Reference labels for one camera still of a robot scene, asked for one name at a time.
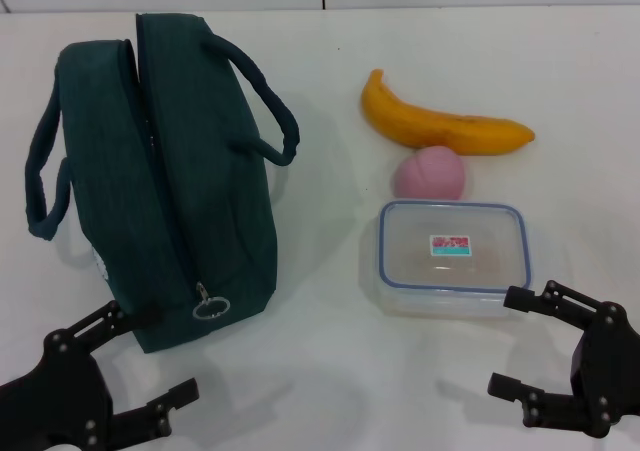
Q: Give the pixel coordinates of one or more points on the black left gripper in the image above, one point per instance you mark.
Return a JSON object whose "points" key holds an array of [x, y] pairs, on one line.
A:
{"points": [[50, 406]]}

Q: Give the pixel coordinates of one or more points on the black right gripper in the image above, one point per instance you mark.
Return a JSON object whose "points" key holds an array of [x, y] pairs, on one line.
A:
{"points": [[610, 366]]}

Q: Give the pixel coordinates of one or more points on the clear food container blue seal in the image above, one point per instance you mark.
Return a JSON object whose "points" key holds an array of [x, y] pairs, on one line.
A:
{"points": [[450, 271]]}

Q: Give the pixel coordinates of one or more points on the dark teal insulated lunch bag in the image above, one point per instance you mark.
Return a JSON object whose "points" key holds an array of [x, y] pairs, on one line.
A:
{"points": [[200, 171]]}

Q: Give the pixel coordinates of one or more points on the yellow banana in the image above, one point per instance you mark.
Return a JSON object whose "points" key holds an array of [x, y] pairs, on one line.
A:
{"points": [[425, 126]]}

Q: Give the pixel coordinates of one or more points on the pink toy peach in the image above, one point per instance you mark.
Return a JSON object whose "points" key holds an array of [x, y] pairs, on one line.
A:
{"points": [[432, 173]]}

